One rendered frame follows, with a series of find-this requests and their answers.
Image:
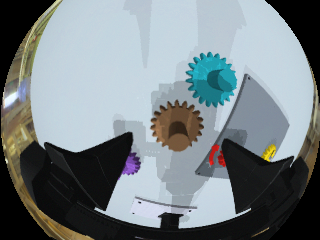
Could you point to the teal gear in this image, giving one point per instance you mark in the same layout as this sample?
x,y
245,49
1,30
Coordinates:
x,y
212,79

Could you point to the brown gear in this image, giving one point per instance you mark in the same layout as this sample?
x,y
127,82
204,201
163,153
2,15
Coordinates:
x,y
176,126

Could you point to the purple gear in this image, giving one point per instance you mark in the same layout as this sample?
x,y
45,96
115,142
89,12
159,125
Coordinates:
x,y
132,165

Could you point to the yellow gear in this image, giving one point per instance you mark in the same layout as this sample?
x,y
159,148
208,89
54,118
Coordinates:
x,y
270,151

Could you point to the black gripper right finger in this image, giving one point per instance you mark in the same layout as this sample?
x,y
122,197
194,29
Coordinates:
x,y
249,174

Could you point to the red gear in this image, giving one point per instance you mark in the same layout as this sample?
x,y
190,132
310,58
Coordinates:
x,y
221,159

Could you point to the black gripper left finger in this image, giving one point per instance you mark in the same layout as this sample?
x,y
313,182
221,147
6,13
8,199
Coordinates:
x,y
96,170

